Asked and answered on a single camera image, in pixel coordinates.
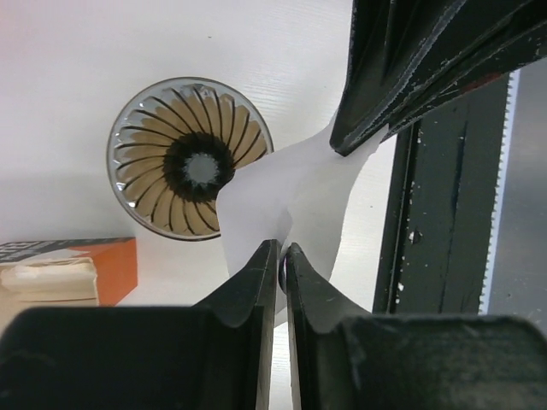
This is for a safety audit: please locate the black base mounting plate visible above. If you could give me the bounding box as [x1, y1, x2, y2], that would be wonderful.
[372, 76, 509, 314]

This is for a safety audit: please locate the orange filter box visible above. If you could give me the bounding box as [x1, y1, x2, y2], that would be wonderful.
[1, 237, 138, 329]

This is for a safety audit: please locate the grey slotted cable duct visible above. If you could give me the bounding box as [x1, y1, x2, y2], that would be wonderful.
[479, 69, 521, 315]

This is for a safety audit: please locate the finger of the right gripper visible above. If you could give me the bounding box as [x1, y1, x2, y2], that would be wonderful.
[330, 0, 546, 156]

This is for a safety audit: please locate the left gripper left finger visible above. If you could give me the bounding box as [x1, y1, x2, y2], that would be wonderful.
[194, 239, 280, 328]

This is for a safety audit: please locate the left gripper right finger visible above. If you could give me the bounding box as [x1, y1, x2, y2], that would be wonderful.
[285, 243, 369, 333]

